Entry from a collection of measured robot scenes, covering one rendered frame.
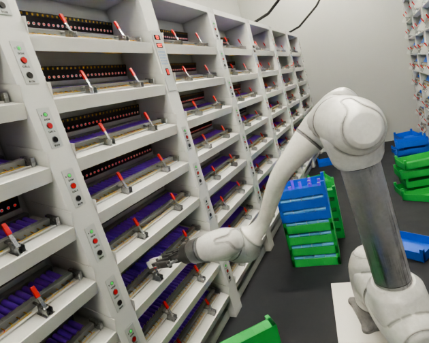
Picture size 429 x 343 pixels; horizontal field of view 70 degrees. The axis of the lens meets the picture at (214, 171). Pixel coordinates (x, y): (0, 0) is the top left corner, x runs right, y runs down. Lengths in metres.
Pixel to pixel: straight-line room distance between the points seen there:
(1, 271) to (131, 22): 1.17
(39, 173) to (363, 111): 0.87
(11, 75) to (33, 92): 0.07
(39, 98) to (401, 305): 1.18
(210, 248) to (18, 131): 0.69
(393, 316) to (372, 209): 0.31
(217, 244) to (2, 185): 0.63
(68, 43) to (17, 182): 0.50
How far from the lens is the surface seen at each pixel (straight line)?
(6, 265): 0.96
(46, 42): 1.17
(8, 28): 1.11
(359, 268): 1.22
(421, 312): 1.07
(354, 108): 0.78
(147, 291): 1.32
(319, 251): 2.13
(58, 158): 1.05
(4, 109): 1.01
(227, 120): 2.18
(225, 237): 1.04
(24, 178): 0.99
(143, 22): 1.60
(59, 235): 1.03
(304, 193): 1.96
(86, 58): 1.53
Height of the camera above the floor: 1.16
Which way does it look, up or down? 12 degrees down
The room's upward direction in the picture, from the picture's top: 16 degrees counter-clockwise
